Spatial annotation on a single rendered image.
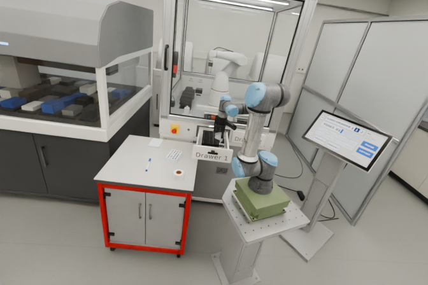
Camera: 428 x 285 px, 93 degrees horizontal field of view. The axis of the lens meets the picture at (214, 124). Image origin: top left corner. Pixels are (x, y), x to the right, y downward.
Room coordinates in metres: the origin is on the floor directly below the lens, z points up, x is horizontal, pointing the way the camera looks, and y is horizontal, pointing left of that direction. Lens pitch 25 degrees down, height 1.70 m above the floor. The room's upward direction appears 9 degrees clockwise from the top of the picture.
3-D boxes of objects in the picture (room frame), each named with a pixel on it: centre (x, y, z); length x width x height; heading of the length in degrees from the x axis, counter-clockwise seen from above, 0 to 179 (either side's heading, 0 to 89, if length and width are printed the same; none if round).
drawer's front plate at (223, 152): (1.26, -0.02, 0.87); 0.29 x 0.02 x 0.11; 93
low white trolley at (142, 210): (1.26, 0.39, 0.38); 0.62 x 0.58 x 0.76; 93
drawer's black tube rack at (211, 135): (1.46, -0.01, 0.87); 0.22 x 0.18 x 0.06; 3
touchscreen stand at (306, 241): (1.49, -1.02, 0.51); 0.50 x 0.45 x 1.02; 131
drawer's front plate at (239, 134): (1.60, -0.32, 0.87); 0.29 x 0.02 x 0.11; 93
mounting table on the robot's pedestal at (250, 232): (0.99, -0.35, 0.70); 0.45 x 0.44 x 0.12; 26
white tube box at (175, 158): (1.29, 0.26, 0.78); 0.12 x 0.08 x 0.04; 172
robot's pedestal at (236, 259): (1.02, -0.34, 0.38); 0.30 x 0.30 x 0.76; 26
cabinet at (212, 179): (2.07, -0.03, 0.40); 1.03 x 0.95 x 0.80; 93
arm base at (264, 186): (1.02, -0.34, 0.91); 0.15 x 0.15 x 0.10
